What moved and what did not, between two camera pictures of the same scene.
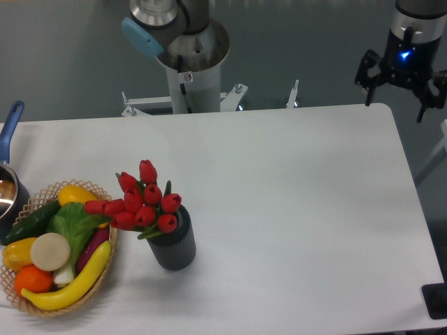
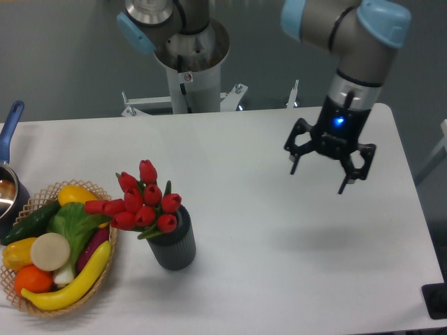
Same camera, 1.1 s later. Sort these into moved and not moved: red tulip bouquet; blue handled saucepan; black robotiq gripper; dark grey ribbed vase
Moved: black robotiq gripper
Not moved: red tulip bouquet; dark grey ribbed vase; blue handled saucepan
